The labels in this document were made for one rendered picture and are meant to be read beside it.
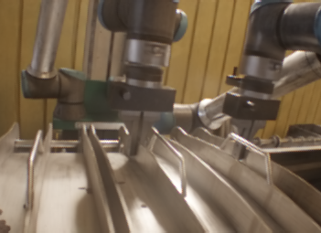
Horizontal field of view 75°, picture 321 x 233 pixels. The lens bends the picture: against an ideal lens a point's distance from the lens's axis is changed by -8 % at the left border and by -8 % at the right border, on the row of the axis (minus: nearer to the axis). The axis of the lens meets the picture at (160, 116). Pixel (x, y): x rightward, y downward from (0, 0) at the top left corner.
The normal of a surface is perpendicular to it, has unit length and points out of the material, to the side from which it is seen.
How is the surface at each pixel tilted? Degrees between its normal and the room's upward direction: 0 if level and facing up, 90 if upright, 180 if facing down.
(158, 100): 90
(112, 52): 90
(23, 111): 90
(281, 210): 90
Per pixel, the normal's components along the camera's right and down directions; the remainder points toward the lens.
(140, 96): 0.36, 0.28
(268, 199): -0.92, -0.04
